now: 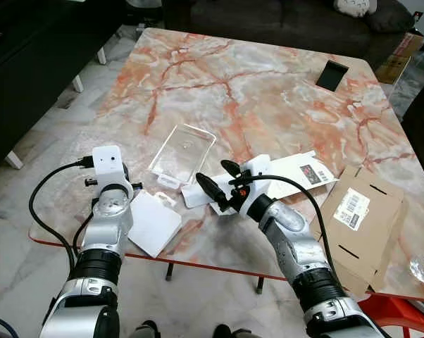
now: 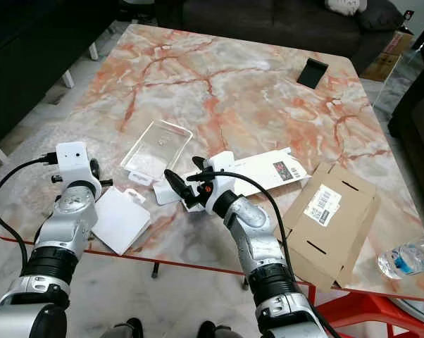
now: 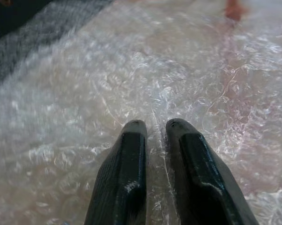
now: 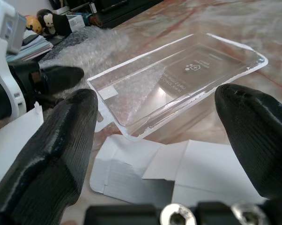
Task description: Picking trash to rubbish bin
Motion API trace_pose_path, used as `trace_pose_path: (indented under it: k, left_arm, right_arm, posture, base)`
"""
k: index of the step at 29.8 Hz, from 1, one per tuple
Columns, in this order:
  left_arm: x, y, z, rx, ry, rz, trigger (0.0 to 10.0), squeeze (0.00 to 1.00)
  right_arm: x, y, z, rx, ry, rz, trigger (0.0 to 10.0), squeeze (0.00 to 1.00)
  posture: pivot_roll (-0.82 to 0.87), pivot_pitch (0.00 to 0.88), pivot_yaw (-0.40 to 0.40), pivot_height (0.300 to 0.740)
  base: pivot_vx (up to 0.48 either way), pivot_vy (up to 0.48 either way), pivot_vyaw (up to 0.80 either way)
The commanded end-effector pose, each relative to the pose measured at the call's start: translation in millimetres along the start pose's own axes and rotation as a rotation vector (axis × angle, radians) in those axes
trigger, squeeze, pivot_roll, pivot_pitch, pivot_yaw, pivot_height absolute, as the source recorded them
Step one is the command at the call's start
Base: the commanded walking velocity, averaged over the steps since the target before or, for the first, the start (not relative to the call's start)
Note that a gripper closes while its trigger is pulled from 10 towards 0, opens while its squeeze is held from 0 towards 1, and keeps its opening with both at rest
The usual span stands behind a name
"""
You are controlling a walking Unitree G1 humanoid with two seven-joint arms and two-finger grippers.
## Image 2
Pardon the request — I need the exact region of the clear plastic packaging tray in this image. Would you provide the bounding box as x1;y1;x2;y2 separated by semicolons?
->
120;120;193;187

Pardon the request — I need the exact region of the long white packaging box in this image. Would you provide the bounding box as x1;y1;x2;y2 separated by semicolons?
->
152;148;309;206

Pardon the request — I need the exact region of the marble pattern folding table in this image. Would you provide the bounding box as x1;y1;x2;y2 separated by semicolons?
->
0;25;424;303

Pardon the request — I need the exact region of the black cabinet with white legs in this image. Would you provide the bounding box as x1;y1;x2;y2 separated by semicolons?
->
0;0;121;164

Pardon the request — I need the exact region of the black robot right foot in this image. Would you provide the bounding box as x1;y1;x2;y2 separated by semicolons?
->
197;321;244;338

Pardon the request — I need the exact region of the black robot foot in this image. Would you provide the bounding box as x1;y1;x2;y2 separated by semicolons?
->
117;318;144;338
197;321;244;338

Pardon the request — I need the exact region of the black rectangular case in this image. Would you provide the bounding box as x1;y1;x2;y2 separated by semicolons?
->
297;58;329;90

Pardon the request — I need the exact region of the black robot left foot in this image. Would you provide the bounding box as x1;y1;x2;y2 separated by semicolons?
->
117;318;144;338

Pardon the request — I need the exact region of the flat brown cardboard with label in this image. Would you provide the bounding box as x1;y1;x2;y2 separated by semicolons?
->
281;162;380;291

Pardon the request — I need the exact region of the white cushion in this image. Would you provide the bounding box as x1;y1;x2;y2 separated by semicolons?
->
325;0;368;16

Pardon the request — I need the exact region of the red plastic stool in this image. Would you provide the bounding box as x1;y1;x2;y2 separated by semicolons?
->
314;289;424;338

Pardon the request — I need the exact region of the brown cardboard box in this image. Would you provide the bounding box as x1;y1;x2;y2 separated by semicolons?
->
360;30;415;82

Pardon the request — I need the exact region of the clear plastic water bottle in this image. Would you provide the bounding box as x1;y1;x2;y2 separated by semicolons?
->
378;238;424;280

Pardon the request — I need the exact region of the dark armchair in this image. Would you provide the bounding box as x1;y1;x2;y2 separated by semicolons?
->
388;53;424;189

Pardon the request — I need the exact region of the dark cushion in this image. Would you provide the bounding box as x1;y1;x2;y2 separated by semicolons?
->
356;0;404;32

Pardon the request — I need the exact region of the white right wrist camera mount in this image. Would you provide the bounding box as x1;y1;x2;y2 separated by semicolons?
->
201;151;237;215

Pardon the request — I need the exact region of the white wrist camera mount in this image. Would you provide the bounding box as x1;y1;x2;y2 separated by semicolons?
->
201;151;237;215
55;142;100;196

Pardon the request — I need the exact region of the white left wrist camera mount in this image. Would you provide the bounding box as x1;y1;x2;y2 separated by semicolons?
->
55;142;100;196

